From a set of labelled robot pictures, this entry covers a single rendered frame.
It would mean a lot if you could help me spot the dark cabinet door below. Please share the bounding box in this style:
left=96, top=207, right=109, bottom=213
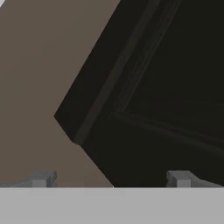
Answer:
left=53, top=0, right=224, bottom=188

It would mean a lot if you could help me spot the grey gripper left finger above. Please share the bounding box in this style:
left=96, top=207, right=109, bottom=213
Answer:
left=0, top=171, right=58, bottom=188

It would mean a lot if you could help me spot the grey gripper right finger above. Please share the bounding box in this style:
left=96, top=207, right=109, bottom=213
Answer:
left=165, top=171, right=224, bottom=188

